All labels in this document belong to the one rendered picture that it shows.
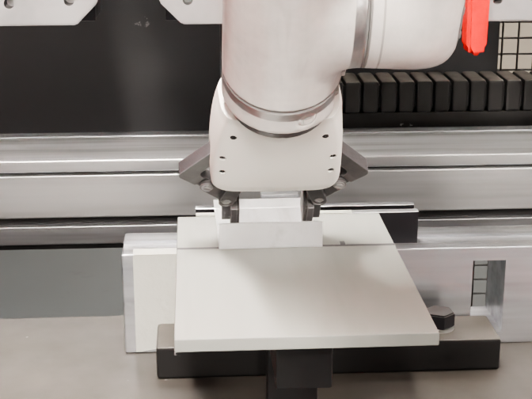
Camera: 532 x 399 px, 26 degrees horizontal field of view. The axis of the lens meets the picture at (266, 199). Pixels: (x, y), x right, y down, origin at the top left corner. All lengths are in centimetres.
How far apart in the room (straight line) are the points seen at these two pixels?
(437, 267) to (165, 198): 36
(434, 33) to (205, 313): 25
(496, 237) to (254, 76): 40
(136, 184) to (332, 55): 57
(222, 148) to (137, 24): 68
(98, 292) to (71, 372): 253
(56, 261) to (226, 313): 303
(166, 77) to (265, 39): 80
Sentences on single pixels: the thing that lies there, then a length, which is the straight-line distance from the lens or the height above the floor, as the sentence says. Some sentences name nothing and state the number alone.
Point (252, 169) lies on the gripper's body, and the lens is 87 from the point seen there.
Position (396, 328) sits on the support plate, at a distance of 80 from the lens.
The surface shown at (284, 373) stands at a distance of 82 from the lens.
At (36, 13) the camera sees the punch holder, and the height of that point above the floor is 118.
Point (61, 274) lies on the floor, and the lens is 372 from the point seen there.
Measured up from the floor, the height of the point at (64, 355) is 88.
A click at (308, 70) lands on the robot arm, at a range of 75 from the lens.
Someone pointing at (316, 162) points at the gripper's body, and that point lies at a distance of 87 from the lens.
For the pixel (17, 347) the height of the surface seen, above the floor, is 88.
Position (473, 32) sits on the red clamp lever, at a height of 117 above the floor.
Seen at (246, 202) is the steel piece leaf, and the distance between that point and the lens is 106.
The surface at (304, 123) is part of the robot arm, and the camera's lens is 80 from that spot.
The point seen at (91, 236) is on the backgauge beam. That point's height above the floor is 90.
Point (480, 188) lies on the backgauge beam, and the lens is 131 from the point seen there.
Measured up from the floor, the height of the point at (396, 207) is 100.
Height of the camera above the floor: 132
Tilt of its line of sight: 17 degrees down
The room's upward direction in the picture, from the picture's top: straight up
